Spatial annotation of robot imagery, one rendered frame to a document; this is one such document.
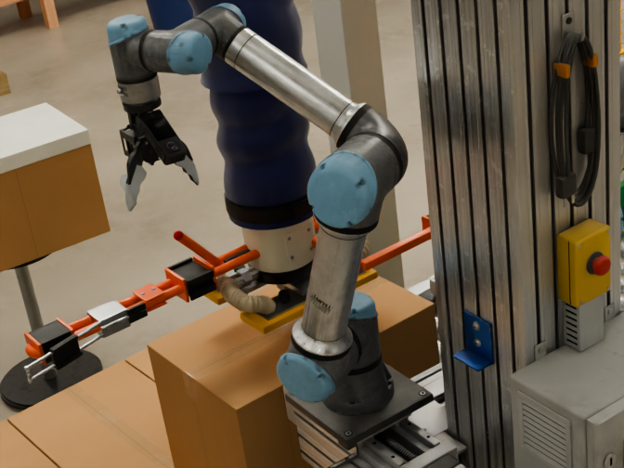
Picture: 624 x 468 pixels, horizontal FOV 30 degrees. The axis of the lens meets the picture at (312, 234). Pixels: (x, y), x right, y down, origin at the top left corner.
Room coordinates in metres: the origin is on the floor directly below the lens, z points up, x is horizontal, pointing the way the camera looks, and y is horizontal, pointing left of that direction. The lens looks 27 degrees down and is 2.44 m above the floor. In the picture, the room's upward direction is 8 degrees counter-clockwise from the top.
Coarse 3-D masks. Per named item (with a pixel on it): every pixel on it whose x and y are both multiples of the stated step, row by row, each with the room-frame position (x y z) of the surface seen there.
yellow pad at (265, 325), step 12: (360, 276) 2.43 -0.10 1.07; (372, 276) 2.43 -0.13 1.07; (276, 300) 2.36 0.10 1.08; (288, 300) 2.34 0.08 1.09; (300, 300) 2.34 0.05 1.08; (276, 312) 2.30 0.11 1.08; (288, 312) 2.31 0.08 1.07; (300, 312) 2.31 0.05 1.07; (252, 324) 2.29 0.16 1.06; (264, 324) 2.27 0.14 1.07; (276, 324) 2.27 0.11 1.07
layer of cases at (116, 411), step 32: (96, 384) 2.94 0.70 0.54; (128, 384) 2.91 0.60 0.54; (32, 416) 2.82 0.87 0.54; (64, 416) 2.79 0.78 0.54; (96, 416) 2.77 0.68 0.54; (128, 416) 2.75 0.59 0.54; (160, 416) 2.73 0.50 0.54; (0, 448) 2.68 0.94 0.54; (32, 448) 2.66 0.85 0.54; (64, 448) 2.64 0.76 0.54; (96, 448) 2.62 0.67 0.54; (128, 448) 2.60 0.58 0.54; (160, 448) 2.58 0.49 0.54
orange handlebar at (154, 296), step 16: (416, 240) 2.35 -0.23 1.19; (224, 256) 2.40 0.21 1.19; (240, 256) 2.38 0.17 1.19; (256, 256) 2.39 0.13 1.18; (384, 256) 2.30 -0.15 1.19; (224, 272) 2.34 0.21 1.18; (144, 288) 2.29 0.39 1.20; (160, 288) 2.30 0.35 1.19; (176, 288) 2.28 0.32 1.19; (128, 304) 2.25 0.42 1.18; (160, 304) 2.25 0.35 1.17; (80, 320) 2.19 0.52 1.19; (32, 352) 2.09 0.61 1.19
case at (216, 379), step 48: (384, 288) 2.58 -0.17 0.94; (192, 336) 2.47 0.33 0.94; (240, 336) 2.44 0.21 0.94; (288, 336) 2.41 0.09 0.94; (384, 336) 2.38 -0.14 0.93; (432, 336) 2.46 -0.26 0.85; (192, 384) 2.29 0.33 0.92; (240, 384) 2.23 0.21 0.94; (192, 432) 2.34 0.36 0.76; (240, 432) 2.14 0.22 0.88; (288, 432) 2.21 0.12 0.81
